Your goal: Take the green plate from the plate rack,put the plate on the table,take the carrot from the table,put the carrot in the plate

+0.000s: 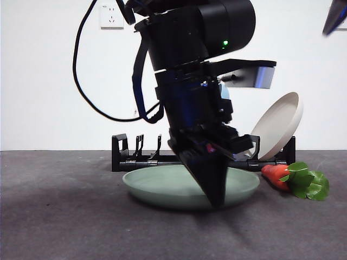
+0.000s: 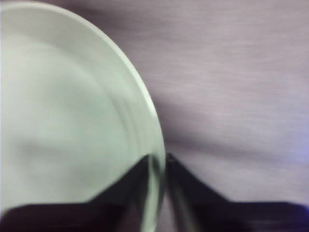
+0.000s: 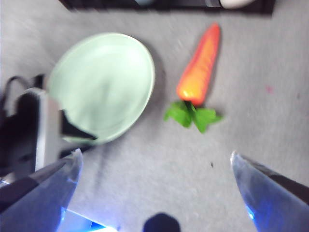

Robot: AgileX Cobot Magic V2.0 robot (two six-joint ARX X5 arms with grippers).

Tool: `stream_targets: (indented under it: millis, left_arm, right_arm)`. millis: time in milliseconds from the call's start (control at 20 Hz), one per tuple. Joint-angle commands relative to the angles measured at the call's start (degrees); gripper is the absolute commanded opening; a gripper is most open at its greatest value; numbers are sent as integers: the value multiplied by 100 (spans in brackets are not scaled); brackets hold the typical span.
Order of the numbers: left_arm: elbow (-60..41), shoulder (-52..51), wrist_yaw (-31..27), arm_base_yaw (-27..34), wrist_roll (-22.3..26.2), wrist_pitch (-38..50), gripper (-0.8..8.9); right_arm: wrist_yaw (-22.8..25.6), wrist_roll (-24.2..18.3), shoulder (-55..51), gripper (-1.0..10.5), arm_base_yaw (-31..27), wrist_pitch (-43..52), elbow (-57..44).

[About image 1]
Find green plate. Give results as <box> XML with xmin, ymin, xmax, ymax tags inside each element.
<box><xmin>122</xmin><ymin>165</ymin><xmax>261</xmax><ymax>211</ymax></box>

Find orange carrot with green leaves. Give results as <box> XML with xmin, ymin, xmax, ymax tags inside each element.
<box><xmin>261</xmin><ymin>161</ymin><xmax>330</xmax><ymax>201</ymax></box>

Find blue plate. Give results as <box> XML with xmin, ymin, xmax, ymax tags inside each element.
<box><xmin>220</xmin><ymin>83</ymin><xmax>231</xmax><ymax>100</ymax></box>

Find black plate rack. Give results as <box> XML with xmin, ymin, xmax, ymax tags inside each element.
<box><xmin>111</xmin><ymin>133</ymin><xmax>296</xmax><ymax>173</ymax></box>

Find beige plate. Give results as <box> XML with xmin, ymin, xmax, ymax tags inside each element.
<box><xmin>250</xmin><ymin>92</ymin><xmax>304</xmax><ymax>161</ymax></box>

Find thick braided black cable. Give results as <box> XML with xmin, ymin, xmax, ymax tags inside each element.
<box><xmin>132</xmin><ymin>40</ymin><xmax>165</xmax><ymax>125</ymax></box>

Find pale grey camera box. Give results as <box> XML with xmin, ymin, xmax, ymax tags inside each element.
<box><xmin>216</xmin><ymin>58</ymin><xmax>277</xmax><ymax>89</ymax></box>

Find thin black cable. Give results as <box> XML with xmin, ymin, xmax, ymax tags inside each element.
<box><xmin>72</xmin><ymin>0</ymin><xmax>160</xmax><ymax>122</ymax></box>

